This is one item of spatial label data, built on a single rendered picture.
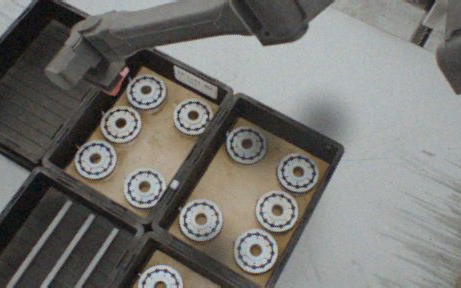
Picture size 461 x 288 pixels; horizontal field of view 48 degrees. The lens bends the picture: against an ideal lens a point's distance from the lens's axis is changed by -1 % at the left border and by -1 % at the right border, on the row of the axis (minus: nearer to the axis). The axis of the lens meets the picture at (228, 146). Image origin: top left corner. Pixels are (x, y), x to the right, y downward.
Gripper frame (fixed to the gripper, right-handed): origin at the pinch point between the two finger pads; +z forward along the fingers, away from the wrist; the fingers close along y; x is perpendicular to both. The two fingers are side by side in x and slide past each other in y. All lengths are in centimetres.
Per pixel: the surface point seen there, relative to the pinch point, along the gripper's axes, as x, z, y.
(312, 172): 14, 19, 48
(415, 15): 149, 106, 56
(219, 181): 0.9, 22.4, 29.6
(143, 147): -1.3, 22.9, 8.5
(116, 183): -12.7, 22.8, 8.2
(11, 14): 18, 38, -57
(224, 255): -14.3, 22.0, 40.0
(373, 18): 136, 107, 39
